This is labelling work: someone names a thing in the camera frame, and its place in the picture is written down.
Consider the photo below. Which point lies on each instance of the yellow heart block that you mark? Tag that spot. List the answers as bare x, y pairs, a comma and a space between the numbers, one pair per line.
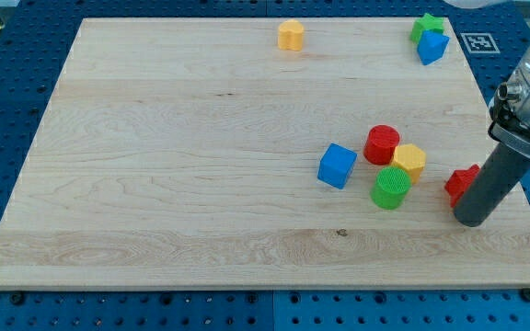
291, 35

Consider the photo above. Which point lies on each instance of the blue cube block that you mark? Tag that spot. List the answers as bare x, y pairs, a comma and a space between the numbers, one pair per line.
336, 165

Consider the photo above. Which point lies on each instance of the yellow hexagon block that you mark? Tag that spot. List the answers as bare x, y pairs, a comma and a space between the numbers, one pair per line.
411, 159

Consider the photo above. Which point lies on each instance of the blue pentagon block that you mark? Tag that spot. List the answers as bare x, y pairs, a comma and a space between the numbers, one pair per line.
431, 46

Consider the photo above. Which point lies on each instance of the red star block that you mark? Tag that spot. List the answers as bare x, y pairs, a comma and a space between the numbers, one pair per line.
459, 182

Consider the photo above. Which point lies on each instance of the fiducial marker tag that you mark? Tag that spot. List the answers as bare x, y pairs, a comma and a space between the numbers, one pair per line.
480, 43

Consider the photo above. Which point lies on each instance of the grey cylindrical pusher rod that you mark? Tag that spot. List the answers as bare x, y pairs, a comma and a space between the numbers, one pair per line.
499, 175

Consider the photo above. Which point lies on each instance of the green cylinder block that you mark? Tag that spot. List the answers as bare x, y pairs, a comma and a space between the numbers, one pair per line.
390, 188

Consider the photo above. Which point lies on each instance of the red cylinder block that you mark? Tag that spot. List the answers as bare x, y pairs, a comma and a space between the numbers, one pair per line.
380, 144

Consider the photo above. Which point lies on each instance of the wooden board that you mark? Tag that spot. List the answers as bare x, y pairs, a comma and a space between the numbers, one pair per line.
182, 154

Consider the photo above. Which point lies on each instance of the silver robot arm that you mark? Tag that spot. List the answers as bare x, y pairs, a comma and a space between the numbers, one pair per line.
510, 109

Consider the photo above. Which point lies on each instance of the green star block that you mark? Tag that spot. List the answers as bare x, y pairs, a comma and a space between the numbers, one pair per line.
426, 22

